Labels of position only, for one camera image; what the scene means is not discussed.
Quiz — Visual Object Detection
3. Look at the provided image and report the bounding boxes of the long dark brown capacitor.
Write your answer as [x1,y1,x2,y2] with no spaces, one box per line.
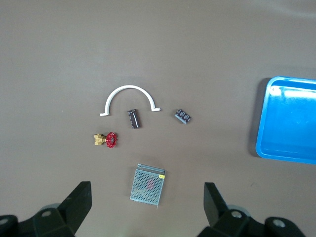
[127,109,142,129]

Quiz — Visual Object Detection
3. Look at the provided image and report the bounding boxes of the brass valve red handwheel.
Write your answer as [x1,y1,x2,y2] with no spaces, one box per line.
[93,132,119,149]

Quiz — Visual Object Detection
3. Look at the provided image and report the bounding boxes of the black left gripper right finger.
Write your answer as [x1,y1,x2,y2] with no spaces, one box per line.
[197,182,307,237]

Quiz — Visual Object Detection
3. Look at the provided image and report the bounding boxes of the blue plastic tray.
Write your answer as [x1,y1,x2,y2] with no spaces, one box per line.
[255,76,316,165]

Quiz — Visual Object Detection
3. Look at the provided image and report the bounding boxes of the perforated metal power supply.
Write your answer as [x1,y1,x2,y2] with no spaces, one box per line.
[130,163,166,210]

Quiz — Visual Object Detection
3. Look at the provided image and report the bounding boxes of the white half-round pipe clamp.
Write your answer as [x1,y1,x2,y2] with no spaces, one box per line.
[100,85,161,117]

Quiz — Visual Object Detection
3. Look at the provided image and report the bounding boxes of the short dark brown capacitor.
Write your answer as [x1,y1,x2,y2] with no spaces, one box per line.
[174,108,193,125]

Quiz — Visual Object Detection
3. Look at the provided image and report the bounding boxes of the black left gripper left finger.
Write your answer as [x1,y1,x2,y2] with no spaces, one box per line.
[0,181,92,237]

